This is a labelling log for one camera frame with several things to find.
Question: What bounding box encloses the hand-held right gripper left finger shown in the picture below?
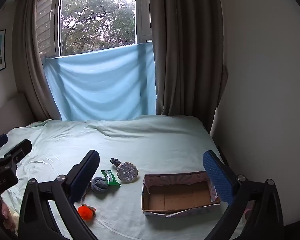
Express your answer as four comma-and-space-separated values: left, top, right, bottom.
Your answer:
18, 150, 100, 240

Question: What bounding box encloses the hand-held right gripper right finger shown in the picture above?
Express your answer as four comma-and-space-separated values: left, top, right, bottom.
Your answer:
202, 150, 285, 240

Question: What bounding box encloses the green wet wipes packet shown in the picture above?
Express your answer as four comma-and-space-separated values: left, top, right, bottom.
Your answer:
101, 170, 121, 187

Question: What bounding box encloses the silver glitter round pad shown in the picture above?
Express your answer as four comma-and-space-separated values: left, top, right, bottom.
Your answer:
116, 162, 138, 183

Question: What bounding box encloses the cardboard box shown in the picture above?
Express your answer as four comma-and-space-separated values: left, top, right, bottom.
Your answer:
142, 171, 222, 217

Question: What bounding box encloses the person's left hand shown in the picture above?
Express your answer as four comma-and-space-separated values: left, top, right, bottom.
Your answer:
0, 200, 17, 232

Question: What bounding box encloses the grey rolled sock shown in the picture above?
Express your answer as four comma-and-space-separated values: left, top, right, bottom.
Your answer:
90, 177, 109, 193

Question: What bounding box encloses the white headboard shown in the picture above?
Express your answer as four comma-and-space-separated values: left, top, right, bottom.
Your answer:
0, 92, 36, 133

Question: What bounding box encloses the orange fuzzy ball toy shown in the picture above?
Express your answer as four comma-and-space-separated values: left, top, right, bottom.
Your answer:
77, 204, 97, 222

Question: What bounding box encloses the light blue hanging cloth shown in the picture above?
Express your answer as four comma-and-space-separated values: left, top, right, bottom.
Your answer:
43, 42, 157, 121

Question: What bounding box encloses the brown curtain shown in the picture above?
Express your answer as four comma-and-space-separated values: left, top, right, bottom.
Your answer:
149, 0, 228, 135
12, 0, 63, 120

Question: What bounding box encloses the window with white frame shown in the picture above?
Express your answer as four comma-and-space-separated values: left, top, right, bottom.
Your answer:
36, 0, 153, 58

